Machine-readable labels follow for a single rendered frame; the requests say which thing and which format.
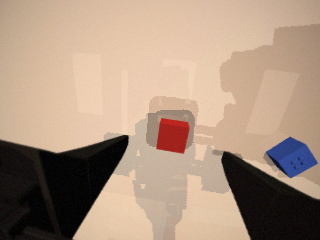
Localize blue block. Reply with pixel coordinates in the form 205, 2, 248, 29
266, 137, 318, 179

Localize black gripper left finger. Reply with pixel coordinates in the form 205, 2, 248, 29
0, 135, 129, 240

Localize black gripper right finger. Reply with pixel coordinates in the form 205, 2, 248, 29
221, 151, 320, 240

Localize red block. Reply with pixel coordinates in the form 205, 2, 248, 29
156, 118, 190, 154

